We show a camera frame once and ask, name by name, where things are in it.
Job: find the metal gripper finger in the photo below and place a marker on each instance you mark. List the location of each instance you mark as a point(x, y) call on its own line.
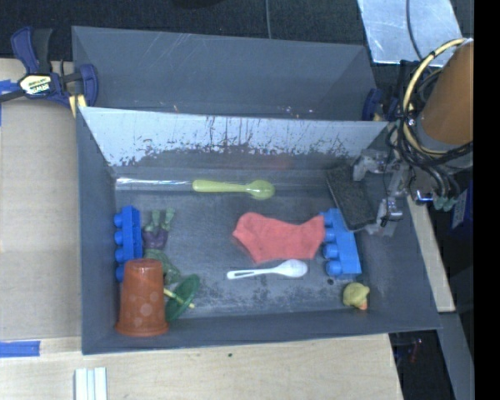
point(389, 215)
point(364, 163)

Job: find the dark green flat block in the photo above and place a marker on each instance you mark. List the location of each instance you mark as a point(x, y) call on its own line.
point(352, 198)

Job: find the blue toy brick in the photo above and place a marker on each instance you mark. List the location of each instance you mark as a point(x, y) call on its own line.
point(128, 240)
point(343, 252)

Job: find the yellow-green toy head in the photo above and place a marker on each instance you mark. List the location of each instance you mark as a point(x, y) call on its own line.
point(354, 294)

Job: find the red cloth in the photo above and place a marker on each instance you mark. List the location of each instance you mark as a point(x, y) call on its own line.
point(279, 238)

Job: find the white plastic spoon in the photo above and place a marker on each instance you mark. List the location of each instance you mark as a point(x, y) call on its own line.
point(289, 268)

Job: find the yellow-green plastic spoon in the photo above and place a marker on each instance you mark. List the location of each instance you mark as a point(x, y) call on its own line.
point(241, 188)

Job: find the grey metal bin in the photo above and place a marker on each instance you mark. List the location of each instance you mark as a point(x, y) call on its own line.
point(216, 77)

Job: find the green toy figure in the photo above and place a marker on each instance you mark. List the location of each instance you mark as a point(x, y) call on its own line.
point(156, 236)

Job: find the green disc with yellow stick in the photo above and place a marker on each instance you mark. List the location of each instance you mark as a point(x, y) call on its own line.
point(183, 296)

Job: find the orange plastic cup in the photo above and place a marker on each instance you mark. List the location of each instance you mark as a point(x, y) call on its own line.
point(141, 302)

